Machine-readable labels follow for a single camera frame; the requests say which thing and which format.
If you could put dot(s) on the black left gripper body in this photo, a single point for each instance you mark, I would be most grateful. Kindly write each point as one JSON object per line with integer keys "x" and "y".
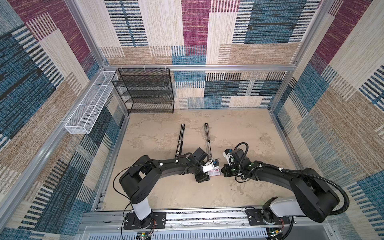
{"x": 200, "y": 176}

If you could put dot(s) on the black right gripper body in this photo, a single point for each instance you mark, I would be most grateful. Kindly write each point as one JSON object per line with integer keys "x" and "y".
{"x": 232, "y": 170}

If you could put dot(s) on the red staples box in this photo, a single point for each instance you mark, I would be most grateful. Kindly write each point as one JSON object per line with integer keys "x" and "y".
{"x": 214, "y": 172}

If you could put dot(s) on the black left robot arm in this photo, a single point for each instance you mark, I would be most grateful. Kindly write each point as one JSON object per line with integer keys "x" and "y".
{"x": 139, "y": 179}

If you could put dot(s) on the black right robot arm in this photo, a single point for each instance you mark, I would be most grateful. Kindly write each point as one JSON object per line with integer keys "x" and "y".
{"x": 313, "y": 197}

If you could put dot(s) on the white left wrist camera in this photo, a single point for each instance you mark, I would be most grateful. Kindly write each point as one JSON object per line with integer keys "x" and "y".
{"x": 211, "y": 165}

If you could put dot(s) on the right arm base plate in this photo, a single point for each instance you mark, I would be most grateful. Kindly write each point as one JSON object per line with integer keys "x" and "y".
{"x": 261, "y": 217}

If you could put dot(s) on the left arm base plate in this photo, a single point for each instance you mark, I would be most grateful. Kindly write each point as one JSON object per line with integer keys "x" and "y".
{"x": 156, "y": 220}

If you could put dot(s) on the black wire mesh shelf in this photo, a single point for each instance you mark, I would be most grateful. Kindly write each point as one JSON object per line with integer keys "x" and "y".
{"x": 145, "y": 90}

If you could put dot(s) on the aluminium mounting rail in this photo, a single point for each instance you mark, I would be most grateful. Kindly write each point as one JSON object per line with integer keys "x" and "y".
{"x": 239, "y": 223}

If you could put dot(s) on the white wire mesh basket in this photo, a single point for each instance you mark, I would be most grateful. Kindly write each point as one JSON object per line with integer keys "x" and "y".
{"x": 87, "y": 112}

